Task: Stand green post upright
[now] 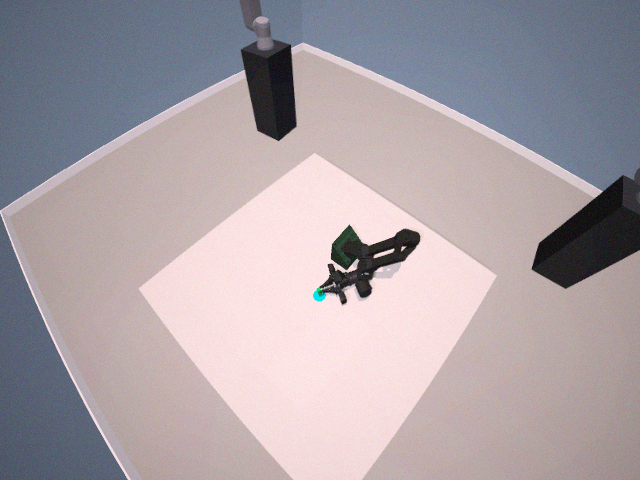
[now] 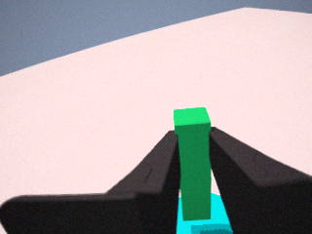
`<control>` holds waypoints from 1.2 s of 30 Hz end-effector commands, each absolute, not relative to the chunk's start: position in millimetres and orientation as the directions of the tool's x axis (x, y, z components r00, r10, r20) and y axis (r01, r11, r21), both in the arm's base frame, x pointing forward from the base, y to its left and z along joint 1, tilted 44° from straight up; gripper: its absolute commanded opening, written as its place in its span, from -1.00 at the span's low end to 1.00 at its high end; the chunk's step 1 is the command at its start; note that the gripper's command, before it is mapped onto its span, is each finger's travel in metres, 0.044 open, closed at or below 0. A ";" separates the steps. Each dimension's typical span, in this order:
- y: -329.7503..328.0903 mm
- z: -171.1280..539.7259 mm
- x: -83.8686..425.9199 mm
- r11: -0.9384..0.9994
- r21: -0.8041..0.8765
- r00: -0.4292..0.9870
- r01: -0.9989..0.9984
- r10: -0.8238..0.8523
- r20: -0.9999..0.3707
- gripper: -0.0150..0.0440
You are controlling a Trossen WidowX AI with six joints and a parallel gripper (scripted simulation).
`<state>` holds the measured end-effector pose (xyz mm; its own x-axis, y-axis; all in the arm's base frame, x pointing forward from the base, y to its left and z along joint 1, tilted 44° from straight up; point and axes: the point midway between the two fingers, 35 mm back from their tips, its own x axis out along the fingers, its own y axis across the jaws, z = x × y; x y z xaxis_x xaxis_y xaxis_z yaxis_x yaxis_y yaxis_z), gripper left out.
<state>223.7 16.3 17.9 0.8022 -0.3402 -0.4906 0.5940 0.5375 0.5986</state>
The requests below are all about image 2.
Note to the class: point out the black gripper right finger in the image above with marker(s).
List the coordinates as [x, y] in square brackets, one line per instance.
[260, 194]

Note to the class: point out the cyan circle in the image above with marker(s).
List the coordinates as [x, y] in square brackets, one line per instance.
[218, 224]

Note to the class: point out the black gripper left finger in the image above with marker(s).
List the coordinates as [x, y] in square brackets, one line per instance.
[144, 201]

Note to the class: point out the green rectangular post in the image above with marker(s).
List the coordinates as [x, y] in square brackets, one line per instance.
[193, 126]

